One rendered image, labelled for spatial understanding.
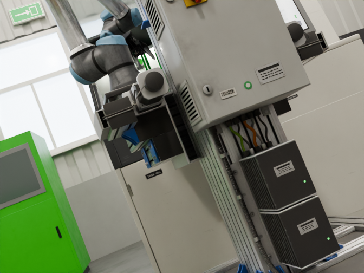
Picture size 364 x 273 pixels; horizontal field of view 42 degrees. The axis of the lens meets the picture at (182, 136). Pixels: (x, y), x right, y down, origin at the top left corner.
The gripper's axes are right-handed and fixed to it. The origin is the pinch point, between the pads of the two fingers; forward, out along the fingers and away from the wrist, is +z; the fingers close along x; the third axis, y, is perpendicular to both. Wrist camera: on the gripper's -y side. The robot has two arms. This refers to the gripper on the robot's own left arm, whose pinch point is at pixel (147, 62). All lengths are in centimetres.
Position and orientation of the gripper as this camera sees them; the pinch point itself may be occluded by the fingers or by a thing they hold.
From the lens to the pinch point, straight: 249.5
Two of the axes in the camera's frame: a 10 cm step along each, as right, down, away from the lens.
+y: 2.7, 5.6, -7.8
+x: 8.1, -5.7, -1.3
